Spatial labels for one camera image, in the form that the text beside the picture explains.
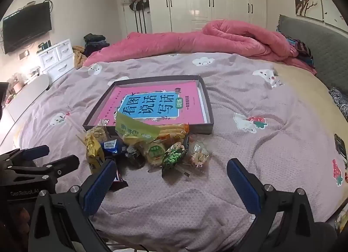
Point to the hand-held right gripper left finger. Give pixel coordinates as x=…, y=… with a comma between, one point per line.
x=99, y=186

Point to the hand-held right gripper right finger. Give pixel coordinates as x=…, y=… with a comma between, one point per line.
x=243, y=186

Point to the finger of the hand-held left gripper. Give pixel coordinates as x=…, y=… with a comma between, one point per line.
x=62, y=163
x=35, y=150

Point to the long yellow cake packet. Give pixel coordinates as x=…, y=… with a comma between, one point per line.
x=93, y=151

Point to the blue snack packet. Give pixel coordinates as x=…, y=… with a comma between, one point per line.
x=111, y=145

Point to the dark shiny snack packet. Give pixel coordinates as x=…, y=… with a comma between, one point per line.
x=135, y=158

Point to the clear cracker packet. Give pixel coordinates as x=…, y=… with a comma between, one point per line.
x=197, y=155

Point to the round pastry packet green label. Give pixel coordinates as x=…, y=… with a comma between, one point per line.
x=155, y=153

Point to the green yellow chips packet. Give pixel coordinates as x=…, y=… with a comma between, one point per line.
x=130, y=129

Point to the dark shallow cardboard box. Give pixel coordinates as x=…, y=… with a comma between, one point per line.
x=202, y=129

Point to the green pea snack packet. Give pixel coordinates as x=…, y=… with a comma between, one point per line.
x=174, y=156

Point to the orange biscuit stick packet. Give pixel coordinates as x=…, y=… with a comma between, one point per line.
x=171, y=129

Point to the person's left hand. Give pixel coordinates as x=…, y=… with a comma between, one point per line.
x=21, y=220

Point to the mauve printed bedsheet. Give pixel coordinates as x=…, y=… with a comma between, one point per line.
x=272, y=145

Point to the white side table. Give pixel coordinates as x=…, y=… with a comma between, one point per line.
x=27, y=94

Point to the pile of small desk items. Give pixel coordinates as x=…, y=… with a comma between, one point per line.
x=19, y=79

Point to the white drawer cabinet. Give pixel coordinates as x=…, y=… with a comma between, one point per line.
x=58, y=56

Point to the yellow brown plush cloth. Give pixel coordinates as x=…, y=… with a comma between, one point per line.
x=78, y=57

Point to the dark rectangular object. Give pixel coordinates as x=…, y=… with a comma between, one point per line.
x=341, y=148

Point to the dark green box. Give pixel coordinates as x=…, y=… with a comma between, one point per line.
x=46, y=45

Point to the pink book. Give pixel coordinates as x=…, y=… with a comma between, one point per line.
x=152, y=91

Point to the beige bed sheet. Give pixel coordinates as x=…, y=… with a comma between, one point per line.
x=312, y=96

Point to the dark clothes pile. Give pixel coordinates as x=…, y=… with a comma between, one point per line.
x=93, y=41

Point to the dark patterned pillow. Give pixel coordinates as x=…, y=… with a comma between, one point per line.
x=338, y=102

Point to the striped dark clothes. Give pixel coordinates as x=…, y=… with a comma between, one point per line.
x=301, y=47

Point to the pink quilt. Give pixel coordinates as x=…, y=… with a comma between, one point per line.
x=176, y=42

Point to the grey padded headboard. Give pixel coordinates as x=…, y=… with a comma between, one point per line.
x=326, y=50

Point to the wall outlet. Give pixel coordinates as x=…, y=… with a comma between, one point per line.
x=24, y=54

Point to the black wall television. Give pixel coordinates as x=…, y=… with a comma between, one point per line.
x=27, y=27

